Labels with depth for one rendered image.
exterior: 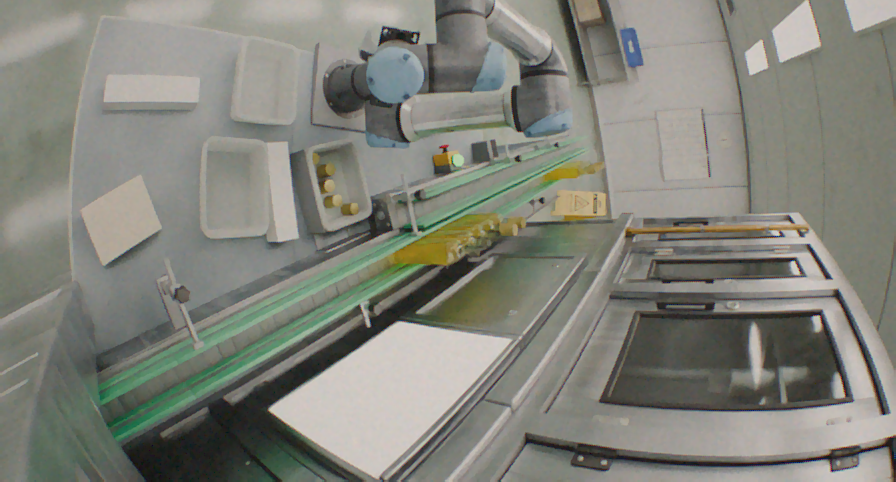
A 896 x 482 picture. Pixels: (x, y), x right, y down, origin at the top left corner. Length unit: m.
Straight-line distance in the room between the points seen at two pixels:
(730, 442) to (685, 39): 6.51
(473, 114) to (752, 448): 0.87
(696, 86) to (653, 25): 1.21
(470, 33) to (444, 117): 0.43
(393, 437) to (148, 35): 0.99
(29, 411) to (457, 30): 0.59
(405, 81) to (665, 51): 6.39
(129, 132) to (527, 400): 0.96
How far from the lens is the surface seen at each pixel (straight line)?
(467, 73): 0.54
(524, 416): 0.64
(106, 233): 0.83
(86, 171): 0.92
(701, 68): 6.77
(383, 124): 1.01
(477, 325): 0.86
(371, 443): 0.62
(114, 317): 0.92
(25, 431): 0.21
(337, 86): 1.14
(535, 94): 0.88
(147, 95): 0.90
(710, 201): 6.94
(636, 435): 0.59
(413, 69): 0.51
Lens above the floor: 1.66
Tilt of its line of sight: 37 degrees down
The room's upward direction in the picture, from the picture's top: 88 degrees clockwise
